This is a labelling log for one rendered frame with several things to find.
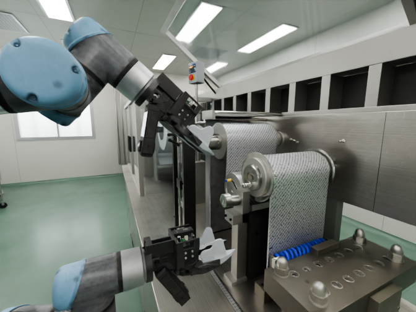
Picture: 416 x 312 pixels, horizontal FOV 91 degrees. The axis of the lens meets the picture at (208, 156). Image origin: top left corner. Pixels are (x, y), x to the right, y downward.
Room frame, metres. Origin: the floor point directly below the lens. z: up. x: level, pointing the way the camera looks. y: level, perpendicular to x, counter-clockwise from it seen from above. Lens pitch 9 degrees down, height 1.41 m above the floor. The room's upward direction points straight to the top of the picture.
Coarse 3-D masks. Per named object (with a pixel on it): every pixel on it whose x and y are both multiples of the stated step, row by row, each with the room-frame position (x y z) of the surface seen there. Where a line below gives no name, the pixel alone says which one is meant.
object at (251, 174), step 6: (246, 168) 0.60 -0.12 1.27; (252, 168) 0.57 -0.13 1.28; (258, 168) 0.57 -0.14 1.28; (246, 174) 0.60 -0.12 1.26; (252, 174) 0.58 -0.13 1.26; (258, 174) 0.55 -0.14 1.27; (246, 180) 0.60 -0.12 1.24; (252, 180) 0.57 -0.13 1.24; (258, 180) 0.55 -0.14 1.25; (252, 186) 0.57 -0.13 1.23; (258, 186) 0.55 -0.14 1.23
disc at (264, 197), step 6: (246, 156) 0.63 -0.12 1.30; (252, 156) 0.61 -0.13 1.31; (258, 156) 0.58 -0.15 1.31; (264, 156) 0.56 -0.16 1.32; (264, 162) 0.56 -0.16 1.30; (270, 168) 0.54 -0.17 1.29; (270, 174) 0.53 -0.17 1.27; (270, 180) 0.53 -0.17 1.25; (270, 186) 0.53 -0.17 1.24; (270, 192) 0.53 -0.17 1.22; (252, 198) 0.60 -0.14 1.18; (258, 198) 0.57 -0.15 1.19; (264, 198) 0.55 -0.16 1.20
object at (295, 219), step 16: (304, 192) 0.59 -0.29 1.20; (320, 192) 0.62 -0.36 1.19; (272, 208) 0.54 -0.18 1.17; (288, 208) 0.56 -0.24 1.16; (304, 208) 0.59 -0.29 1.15; (320, 208) 0.62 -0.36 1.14; (272, 224) 0.54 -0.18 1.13; (288, 224) 0.56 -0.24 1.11; (304, 224) 0.59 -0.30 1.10; (320, 224) 0.63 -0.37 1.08; (272, 240) 0.54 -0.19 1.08; (288, 240) 0.57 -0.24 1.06; (304, 240) 0.60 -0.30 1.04
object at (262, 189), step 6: (246, 162) 0.61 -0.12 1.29; (252, 162) 0.59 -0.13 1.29; (258, 162) 0.56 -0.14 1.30; (264, 168) 0.54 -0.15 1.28; (264, 174) 0.54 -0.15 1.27; (264, 180) 0.54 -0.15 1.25; (264, 186) 0.54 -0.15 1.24; (252, 192) 0.59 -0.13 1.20; (258, 192) 0.56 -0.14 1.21; (264, 192) 0.54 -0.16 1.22
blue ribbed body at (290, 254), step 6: (318, 240) 0.60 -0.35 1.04; (324, 240) 0.60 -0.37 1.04; (300, 246) 0.56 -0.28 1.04; (306, 246) 0.56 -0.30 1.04; (282, 252) 0.54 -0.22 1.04; (288, 252) 0.54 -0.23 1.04; (294, 252) 0.54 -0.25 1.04; (300, 252) 0.54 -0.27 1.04; (306, 252) 0.55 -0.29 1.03; (288, 258) 0.52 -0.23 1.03
